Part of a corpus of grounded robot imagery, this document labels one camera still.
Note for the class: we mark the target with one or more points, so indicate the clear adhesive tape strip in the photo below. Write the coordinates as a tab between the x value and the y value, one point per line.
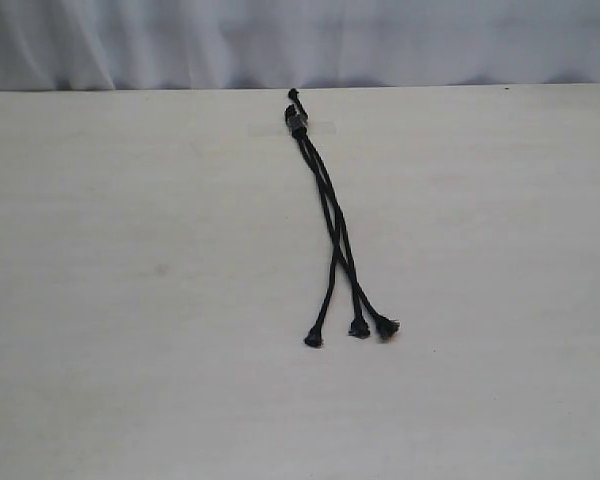
281	129

